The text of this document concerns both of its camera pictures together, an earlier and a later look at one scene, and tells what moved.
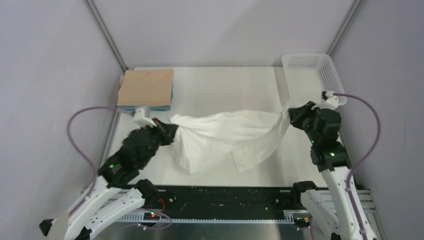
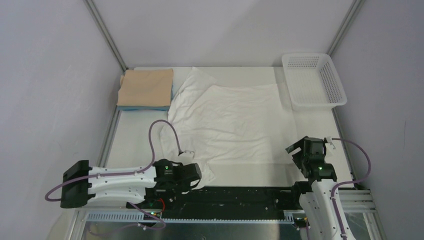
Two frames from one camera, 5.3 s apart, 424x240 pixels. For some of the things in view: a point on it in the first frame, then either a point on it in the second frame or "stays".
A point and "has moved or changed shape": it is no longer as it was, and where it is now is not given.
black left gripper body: x=158 y=136 → x=181 y=186
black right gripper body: x=305 y=119 → x=299 y=157
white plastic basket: x=307 y=75 stays
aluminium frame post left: x=124 y=67 stays
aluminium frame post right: x=354 y=9 stays
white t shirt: x=202 y=138 has moved or changed shape
